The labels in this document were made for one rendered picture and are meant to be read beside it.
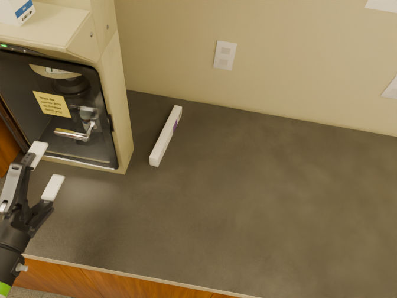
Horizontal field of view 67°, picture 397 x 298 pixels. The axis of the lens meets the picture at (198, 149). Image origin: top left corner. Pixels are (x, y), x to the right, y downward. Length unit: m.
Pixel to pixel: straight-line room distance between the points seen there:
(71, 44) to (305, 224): 0.83
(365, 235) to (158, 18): 0.98
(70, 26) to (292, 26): 0.71
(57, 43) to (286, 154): 0.86
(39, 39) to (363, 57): 0.97
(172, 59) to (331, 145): 0.69
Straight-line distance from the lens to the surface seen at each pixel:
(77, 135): 0.81
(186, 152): 1.08
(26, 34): 0.59
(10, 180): 0.68
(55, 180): 0.84
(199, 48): 1.13
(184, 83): 1.24
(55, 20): 0.61
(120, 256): 0.92
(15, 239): 0.69
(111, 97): 0.77
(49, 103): 0.84
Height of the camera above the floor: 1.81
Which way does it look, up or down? 53 degrees down
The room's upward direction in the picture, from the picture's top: 9 degrees clockwise
